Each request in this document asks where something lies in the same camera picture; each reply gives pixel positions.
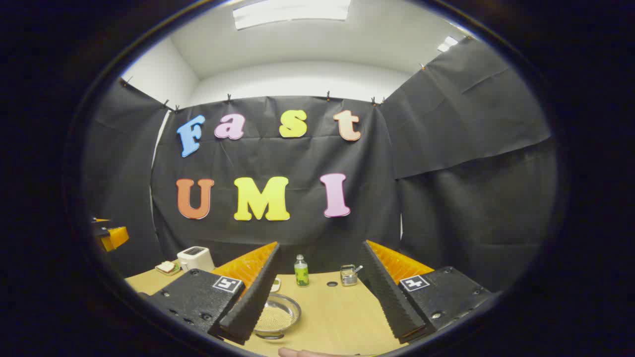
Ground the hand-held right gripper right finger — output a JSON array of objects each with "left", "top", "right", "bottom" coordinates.
[{"left": 358, "top": 240, "right": 492, "bottom": 344}]

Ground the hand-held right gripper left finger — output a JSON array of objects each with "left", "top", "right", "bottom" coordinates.
[{"left": 146, "top": 241, "right": 281, "bottom": 346}]

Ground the steel pot with black handle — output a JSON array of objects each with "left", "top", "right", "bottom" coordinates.
[{"left": 253, "top": 293, "right": 302, "bottom": 340}]

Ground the pile of soybeans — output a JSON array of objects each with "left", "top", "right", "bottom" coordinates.
[{"left": 255, "top": 305, "right": 294, "bottom": 333}]

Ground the green drink bottle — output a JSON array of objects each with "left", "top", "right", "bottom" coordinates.
[{"left": 294, "top": 254, "right": 310, "bottom": 287}]

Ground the white toaster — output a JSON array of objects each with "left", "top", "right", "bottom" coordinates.
[{"left": 177, "top": 246, "right": 215, "bottom": 272}]

